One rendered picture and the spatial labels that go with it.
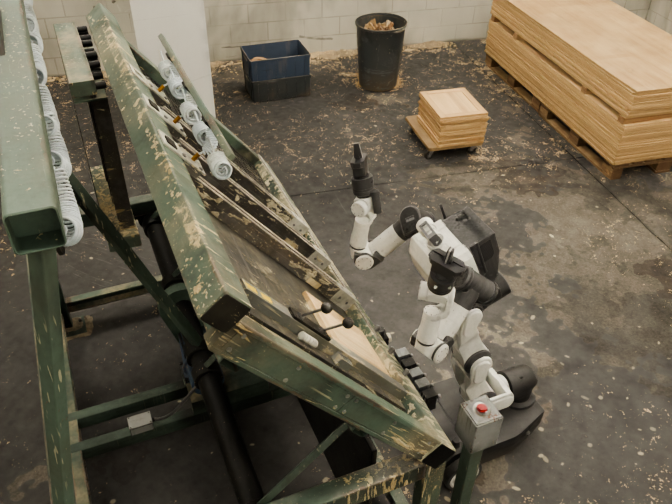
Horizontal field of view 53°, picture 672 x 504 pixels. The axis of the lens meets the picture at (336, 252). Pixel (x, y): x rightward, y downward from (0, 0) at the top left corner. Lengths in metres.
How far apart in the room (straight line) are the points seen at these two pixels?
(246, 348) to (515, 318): 2.85
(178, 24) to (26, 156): 4.50
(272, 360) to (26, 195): 0.77
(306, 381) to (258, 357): 0.20
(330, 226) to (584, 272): 1.81
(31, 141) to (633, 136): 4.91
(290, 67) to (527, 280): 3.24
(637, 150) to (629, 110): 0.40
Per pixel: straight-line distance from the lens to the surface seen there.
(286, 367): 1.87
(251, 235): 2.53
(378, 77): 6.89
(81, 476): 3.47
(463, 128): 5.78
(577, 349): 4.32
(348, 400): 2.09
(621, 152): 5.88
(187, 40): 6.05
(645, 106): 5.77
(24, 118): 1.75
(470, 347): 3.11
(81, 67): 3.05
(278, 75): 6.68
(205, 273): 1.69
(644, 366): 4.37
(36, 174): 1.51
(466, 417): 2.62
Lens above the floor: 2.94
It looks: 38 degrees down
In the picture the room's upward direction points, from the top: 1 degrees clockwise
